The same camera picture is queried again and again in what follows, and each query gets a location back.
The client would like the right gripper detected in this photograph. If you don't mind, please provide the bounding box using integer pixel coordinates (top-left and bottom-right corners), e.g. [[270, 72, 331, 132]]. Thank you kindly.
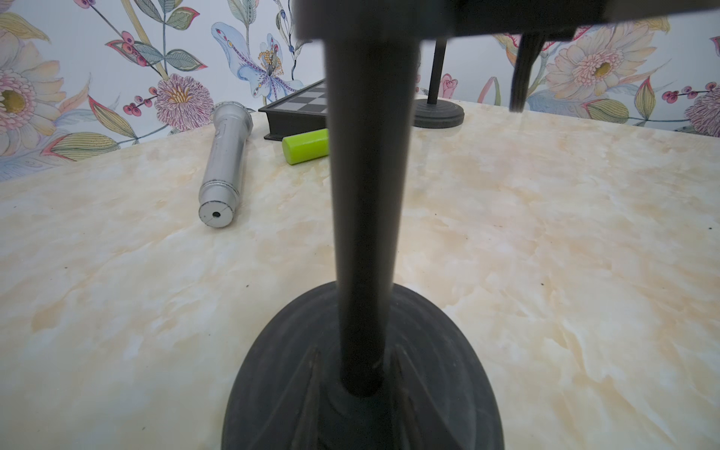
[[452, 0, 719, 37]]

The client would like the black round stand base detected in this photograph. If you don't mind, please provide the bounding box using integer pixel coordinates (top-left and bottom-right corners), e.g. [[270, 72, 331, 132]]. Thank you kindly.
[[414, 99, 465, 129]]

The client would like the black stand pole with clip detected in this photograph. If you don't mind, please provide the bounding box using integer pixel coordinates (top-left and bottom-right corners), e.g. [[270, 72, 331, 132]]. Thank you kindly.
[[427, 39, 447, 105]]

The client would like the silver microphone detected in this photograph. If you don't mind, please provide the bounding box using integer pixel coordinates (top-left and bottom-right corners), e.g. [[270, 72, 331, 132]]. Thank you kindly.
[[199, 101, 253, 229]]

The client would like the black checkered chess box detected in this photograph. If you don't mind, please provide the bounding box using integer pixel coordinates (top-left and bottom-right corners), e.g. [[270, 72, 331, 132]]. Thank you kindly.
[[259, 80, 327, 142]]

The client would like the green cylinder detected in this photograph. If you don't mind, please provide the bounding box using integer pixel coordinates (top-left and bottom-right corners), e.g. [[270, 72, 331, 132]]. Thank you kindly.
[[281, 129, 329, 165]]

